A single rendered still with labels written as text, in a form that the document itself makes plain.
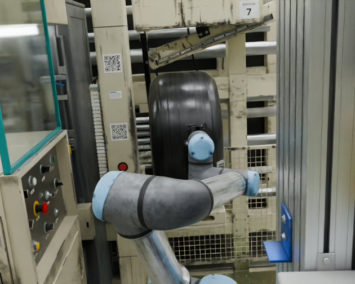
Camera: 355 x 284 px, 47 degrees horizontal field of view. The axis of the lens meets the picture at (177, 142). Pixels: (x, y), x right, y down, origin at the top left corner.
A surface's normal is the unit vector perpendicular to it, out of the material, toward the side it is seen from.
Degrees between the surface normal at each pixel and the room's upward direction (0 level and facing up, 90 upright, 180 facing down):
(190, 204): 75
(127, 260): 90
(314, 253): 90
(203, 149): 83
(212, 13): 90
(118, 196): 59
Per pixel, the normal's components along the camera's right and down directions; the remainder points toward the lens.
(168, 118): -0.01, -0.23
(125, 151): 0.02, 0.25
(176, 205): 0.31, -0.06
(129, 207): -0.46, 0.11
